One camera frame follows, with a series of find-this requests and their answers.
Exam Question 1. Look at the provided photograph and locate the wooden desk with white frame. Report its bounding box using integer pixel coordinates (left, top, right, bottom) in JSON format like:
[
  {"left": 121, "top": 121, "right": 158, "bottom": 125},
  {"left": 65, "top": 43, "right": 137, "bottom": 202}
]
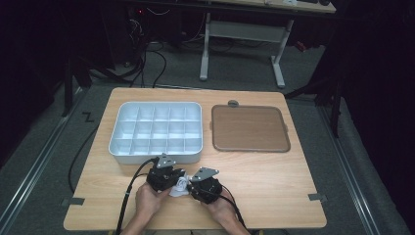
[{"left": 199, "top": 0, "right": 337, "bottom": 89}]

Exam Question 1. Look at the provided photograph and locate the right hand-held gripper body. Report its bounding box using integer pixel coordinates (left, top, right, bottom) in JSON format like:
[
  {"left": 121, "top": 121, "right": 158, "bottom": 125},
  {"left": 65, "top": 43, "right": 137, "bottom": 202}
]
[{"left": 187, "top": 166, "right": 224, "bottom": 206}]

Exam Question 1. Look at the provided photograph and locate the white sock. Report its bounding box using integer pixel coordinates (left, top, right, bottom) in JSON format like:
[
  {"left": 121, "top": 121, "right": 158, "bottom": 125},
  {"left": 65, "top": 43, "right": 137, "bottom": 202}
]
[{"left": 168, "top": 173, "right": 193, "bottom": 198}]

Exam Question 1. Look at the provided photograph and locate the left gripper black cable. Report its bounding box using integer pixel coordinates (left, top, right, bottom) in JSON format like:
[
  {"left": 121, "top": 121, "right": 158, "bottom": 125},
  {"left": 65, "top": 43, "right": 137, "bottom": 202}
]
[{"left": 115, "top": 157, "right": 161, "bottom": 235}]

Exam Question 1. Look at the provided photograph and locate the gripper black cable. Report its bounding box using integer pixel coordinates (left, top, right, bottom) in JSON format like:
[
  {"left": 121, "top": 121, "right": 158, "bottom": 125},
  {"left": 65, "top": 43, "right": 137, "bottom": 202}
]
[
  {"left": 115, "top": 157, "right": 161, "bottom": 235},
  {"left": 208, "top": 186, "right": 249, "bottom": 230}
]

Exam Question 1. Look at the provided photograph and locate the white divided storage box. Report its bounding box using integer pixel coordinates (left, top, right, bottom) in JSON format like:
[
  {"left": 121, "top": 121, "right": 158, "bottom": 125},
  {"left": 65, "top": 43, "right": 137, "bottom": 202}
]
[{"left": 108, "top": 101, "right": 204, "bottom": 165}]

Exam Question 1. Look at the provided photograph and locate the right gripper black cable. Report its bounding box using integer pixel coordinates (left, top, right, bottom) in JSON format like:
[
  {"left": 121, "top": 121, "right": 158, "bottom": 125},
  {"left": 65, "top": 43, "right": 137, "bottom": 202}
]
[{"left": 208, "top": 186, "right": 249, "bottom": 230}]

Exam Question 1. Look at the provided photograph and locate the person's right hand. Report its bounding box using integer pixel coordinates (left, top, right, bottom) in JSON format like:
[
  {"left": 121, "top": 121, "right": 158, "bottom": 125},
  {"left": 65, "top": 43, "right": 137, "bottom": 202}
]
[{"left": 205, "top": 190, "right": 239, "bottom": 224}]

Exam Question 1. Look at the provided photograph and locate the black metal stand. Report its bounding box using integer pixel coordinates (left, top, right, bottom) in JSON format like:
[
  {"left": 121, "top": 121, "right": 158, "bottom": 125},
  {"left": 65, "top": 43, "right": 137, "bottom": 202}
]
[
  {"left": 61, "top": 53, "right": 96, "bottom": 118},
  {"left": 283, "top": 72, "right": 346, "bottom": 139}
]

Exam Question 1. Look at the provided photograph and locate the person's left hand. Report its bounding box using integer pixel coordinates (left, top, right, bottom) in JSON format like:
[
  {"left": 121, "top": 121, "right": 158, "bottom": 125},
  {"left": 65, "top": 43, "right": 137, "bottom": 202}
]
[{"left": 134, "top": 181, "right": 171, "bottom": 217}]

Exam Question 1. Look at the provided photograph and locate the bundle of black floor cables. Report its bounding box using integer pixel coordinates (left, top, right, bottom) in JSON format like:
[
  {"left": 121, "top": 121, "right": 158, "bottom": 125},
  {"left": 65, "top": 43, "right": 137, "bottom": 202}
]
[{"left": 87, "top": 40, "right": 168, "bottom": 89}]

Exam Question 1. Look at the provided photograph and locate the metal floor rail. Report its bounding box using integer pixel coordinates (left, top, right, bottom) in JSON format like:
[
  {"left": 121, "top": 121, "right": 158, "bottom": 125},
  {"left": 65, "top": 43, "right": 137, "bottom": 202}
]
[
  {"left": 0, "top": 87, "right": 86, "bottom": 227},
  {"left": 316, "top": 106, "right": 382, "bottom": 235}
]

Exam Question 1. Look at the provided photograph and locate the brown box lid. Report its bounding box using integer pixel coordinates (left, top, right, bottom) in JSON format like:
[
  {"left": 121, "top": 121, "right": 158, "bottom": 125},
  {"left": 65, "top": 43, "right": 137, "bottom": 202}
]
[{"left": 210, "top": 104, "right": 292, "bottom": 154}]

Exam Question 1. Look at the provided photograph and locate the black floor cable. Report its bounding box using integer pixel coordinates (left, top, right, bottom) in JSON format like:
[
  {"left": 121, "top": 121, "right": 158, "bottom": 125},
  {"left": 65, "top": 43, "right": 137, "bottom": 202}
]
[{"left": 67, "top": 125, "right": 100, "bottom": 194}]

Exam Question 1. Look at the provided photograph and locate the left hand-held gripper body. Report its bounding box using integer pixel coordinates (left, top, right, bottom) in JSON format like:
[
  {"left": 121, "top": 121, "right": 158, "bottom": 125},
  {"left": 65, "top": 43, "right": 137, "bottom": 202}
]
[{"left": 145, "top": 153, "right": 186, "bottom": 193}]

